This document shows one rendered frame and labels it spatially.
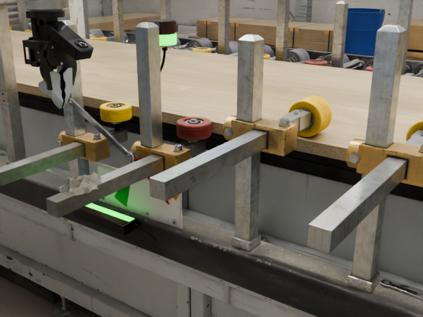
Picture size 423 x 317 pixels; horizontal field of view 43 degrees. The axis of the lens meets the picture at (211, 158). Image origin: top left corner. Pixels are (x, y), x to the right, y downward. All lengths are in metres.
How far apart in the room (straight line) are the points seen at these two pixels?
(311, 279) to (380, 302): 0.13
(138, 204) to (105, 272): 0.68
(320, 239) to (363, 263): 0.36
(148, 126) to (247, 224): 0.30
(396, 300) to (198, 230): 0.43
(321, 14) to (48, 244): 7.26
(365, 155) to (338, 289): 0.26
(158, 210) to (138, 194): 0.06
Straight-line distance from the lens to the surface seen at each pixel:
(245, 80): 0.99
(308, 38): 7.47
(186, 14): 10.28
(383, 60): 0.88
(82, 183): 1.01
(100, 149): 1.32
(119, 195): 1.29
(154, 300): 1.78
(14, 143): 1.58
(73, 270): 2.04
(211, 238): 1.15
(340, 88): 1.63
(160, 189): 0.77
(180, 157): 1.14
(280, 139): 0.97
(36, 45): 1.23
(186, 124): 1.22
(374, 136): 0.91
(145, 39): 1.13
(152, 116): 1.16
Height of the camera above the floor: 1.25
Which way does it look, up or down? 20 degrees down
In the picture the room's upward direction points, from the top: straight up
